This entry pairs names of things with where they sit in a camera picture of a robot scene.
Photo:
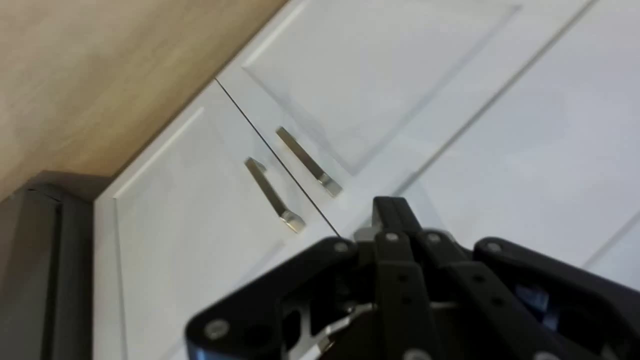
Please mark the left lower cabinet handle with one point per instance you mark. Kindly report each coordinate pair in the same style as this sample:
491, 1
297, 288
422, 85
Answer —
309, 162

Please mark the cabinet handle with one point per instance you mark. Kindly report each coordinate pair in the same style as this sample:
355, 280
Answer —
288, 216
309, 162

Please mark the right lower cabinet handle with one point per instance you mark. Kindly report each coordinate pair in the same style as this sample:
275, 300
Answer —
288, 216

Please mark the white kitchen drawer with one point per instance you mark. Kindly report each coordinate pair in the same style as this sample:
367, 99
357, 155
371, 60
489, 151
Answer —
552, 162

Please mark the white lower cabinet left door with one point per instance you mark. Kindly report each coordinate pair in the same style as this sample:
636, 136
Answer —
375, 88

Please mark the white cabinet door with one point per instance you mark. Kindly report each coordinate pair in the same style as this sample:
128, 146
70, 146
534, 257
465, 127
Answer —
183, 227
375, 88

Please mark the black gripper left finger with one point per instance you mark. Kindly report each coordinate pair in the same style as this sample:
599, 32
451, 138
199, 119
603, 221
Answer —
257, 320

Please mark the dark steel refrigerator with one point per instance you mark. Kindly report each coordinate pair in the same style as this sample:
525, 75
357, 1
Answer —
46, 267

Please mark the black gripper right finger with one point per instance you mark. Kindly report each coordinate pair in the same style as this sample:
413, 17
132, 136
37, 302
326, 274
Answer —
575, 305

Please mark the white lower cabinet right door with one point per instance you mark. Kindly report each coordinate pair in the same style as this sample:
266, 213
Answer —
183, 227

